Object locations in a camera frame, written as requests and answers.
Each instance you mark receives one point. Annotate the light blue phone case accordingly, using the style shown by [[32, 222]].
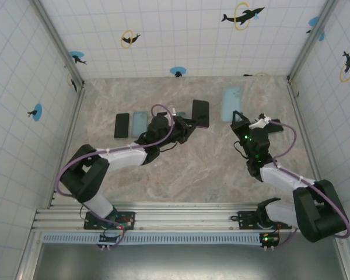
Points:
[[181, 114], [231, 102], [138, 122]]

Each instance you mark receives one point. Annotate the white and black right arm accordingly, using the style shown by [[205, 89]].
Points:
[[321, 213]]

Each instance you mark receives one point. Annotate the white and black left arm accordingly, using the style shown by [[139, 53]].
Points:
[[84, 175]]

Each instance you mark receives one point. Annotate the small circuit board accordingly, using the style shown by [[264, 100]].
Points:
[[109, 239], [269, 239]]

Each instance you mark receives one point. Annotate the grey metal panel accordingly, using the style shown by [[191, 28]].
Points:
[[186, 262]]

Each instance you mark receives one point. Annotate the aluminium side rail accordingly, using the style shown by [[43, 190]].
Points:
[[304, 131], [76, 116]]

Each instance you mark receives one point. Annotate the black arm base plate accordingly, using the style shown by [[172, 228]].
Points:
[[248, 217], [129, 217]]

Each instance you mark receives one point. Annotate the aluminium mounting rail base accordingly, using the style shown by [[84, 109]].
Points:
[[186, 218]]

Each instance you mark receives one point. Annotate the aluminium corner post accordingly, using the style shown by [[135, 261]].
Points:
[[312, 38], [56, 41]]

